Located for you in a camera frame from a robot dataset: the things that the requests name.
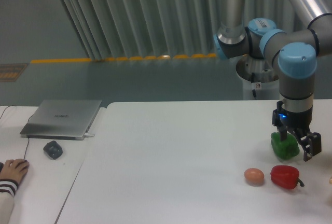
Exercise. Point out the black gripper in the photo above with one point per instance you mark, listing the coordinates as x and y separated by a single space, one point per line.
285 120

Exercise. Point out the white striped sleeve forearm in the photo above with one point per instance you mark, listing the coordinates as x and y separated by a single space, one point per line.
8 191

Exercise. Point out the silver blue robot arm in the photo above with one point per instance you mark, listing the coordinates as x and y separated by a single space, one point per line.
292 56

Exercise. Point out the person's bare hand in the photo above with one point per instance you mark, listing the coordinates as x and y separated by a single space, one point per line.
15 170

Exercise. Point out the green bell pepper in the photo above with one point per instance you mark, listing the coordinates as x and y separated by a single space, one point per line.
285 149

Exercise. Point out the red bell pepper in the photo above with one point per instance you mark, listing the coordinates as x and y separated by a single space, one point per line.
286 177

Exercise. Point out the brown egg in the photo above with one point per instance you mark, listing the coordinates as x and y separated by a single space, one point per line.
254 176

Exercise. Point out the white usb plug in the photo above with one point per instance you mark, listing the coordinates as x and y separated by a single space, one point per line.
89 135

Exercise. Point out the grey pleated curtain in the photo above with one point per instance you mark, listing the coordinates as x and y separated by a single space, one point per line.
145 28

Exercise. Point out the silver closed laptop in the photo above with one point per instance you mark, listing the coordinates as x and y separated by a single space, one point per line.
62 119

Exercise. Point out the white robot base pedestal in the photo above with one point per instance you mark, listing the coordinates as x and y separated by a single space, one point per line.
259 81

